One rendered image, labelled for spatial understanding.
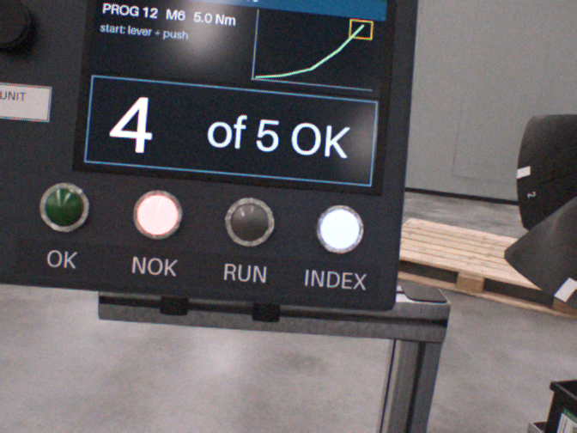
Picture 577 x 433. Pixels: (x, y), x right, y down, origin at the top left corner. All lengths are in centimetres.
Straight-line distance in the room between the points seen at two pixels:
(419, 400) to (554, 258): 51
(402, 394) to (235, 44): 27
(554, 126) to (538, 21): 530
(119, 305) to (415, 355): 20
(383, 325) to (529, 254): 54
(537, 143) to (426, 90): 515
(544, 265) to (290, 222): 64
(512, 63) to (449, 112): 73
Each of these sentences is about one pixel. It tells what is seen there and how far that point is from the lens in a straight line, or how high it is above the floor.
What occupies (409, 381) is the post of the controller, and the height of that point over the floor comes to 99.
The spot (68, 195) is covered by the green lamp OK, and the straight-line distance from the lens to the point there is 35.
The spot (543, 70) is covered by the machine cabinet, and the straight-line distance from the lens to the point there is 653.
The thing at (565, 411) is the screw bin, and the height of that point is 86.
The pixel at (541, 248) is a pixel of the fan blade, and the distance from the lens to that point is 96.
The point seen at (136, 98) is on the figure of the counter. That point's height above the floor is 118.
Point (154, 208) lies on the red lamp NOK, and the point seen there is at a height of 112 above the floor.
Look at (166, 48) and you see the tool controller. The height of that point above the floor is 120.
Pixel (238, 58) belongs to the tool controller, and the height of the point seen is 120.
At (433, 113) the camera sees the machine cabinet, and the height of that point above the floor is 80.
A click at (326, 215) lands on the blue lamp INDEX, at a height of 112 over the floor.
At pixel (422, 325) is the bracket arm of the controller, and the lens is 45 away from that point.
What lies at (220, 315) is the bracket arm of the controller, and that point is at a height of 103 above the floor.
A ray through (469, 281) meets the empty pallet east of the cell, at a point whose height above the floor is 8.
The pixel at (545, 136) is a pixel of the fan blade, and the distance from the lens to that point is 125.
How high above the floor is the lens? 121
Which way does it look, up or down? 15 degrees down
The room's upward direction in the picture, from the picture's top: 6 degrees clockwise
